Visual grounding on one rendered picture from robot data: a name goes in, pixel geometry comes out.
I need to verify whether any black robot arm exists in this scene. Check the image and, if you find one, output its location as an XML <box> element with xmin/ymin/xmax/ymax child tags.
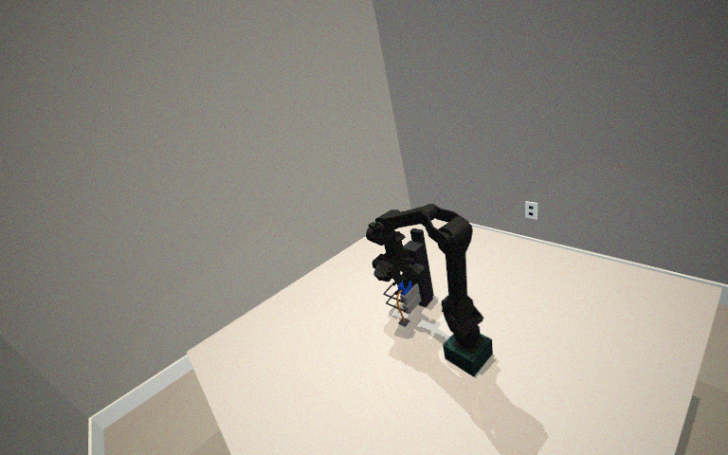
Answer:
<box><xmin>366</xmin><ymin>204</ymin><xmax>483</xmax><ymax>354</ymax></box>

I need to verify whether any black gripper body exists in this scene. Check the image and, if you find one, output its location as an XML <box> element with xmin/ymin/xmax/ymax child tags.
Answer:
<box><xmin>372</xmin><ymin>247</ymin><xmax>428</xmax><ymax>282</ymax></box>

